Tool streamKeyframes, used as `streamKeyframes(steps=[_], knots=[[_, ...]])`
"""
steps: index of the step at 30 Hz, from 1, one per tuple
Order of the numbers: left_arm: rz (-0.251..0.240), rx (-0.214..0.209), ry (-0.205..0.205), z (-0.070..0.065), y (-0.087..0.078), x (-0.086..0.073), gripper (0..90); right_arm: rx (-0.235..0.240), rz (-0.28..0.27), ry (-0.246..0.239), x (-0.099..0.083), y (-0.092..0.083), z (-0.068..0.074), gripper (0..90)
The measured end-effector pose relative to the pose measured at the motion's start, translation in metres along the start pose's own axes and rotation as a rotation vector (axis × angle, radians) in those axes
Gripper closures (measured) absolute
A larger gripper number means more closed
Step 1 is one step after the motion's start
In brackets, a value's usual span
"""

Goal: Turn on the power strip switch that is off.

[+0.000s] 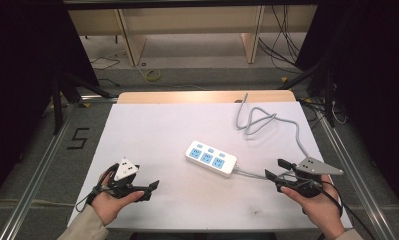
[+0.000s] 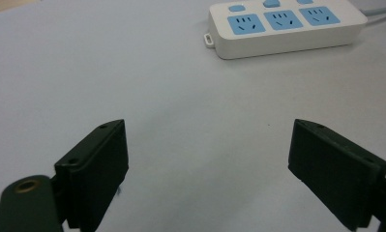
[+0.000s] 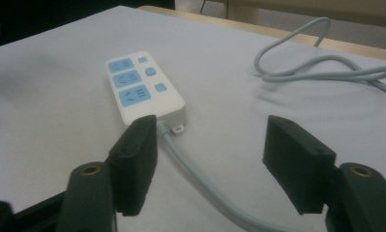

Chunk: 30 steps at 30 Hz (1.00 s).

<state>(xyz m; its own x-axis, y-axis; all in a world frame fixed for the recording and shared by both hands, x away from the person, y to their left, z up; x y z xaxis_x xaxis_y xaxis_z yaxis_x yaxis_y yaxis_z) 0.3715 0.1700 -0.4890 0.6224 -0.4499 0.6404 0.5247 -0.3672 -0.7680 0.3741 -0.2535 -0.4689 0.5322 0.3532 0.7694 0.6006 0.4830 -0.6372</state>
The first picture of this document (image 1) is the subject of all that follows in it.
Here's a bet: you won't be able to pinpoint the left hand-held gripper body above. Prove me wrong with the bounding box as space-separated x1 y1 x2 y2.
106 157 149 200

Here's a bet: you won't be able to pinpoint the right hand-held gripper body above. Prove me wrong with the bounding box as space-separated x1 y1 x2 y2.
275 157 344 199

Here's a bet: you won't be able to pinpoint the person's left hand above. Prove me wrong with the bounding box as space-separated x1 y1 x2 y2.
90 172 145 226

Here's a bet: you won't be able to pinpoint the person's right hand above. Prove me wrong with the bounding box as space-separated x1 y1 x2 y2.
280 175 347 240

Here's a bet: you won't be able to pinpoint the white table mat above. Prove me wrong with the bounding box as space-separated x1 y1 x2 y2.
67 101 353 232

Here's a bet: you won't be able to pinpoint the white power strip blue sockets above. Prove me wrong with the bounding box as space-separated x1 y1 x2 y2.
185 140 238 178

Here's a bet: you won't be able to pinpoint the black metal stand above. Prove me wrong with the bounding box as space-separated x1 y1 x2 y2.
279 59 337 128
51 72 114 136

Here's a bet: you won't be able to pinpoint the wooden table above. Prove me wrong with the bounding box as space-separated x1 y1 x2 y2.
116 89 297 105

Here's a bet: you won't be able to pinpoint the dark curtain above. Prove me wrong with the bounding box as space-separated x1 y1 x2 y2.
0 0 100 208
294 0 399 216

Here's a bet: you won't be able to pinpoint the beige background desk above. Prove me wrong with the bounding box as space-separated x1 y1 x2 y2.
67 4 319 67

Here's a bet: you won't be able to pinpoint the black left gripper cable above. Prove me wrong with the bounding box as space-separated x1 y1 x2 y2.
74 162 120 213

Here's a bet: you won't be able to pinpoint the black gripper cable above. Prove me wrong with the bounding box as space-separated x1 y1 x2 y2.
74 162 120 213
315 179 379 240

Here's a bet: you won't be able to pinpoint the grey power strip cable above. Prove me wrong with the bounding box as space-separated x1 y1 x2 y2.
234 92 311 181

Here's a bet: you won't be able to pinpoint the aluminium floor rail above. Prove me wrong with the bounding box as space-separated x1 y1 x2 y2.
0 102 80 240
314 102 399 240

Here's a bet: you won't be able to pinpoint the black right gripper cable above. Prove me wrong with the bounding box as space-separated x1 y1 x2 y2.
315 179 379 240

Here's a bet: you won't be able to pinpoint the yellow coiled cable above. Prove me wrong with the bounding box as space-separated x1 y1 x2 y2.
144 68 162 83

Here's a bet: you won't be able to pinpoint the thin black floor cable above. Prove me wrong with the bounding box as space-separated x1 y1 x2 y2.
89 55 122 88

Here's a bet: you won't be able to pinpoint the bundle of black hanging cables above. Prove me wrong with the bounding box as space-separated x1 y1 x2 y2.
257 4 304 75

